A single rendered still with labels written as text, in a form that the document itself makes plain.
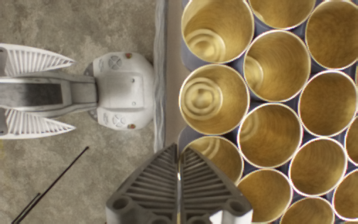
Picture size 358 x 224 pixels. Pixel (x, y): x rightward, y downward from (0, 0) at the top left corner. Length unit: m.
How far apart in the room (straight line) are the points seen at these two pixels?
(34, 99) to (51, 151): 1.24
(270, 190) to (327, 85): 0.15
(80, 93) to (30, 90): 0.40
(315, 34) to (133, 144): 1.41
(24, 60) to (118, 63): 0.78
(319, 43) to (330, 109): 0.09
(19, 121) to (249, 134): 0.34
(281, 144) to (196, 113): 0.11
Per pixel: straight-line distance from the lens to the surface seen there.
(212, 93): 0.21
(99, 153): 1.65
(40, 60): 0.30
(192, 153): 0.16
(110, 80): 1.11
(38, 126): 0.30
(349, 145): 0.30
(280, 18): 0.24
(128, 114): 1.00
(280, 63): 0.21
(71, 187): 2.04
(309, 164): 0.26
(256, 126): 0.24
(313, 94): 0.26
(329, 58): 0.25
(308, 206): 0.28
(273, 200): 0.23
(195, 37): 0.22
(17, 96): 0.77
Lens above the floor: 1.28
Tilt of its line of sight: 81 degrees down
